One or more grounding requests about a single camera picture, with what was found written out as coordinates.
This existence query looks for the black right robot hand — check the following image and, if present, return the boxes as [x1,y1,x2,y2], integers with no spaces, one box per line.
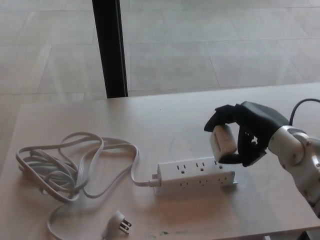
[203,100,290,168]

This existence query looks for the white charger plug adapter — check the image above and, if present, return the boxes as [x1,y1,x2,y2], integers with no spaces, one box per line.
[209,124,238,164]

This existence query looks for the white three-prong plug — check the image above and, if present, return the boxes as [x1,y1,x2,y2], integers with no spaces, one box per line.
[100,210,133,240]

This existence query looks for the white power strip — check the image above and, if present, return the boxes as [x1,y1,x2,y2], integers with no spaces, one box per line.
[151,155,238,197]

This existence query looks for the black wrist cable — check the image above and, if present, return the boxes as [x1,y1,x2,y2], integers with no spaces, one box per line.
[288,98,320,125]

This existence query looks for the black vertical frame post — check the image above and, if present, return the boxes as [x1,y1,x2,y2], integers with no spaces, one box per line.
[91,0,129,99]

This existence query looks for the white flat power cord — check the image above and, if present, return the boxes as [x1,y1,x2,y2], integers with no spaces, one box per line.
[15,132,160,240]

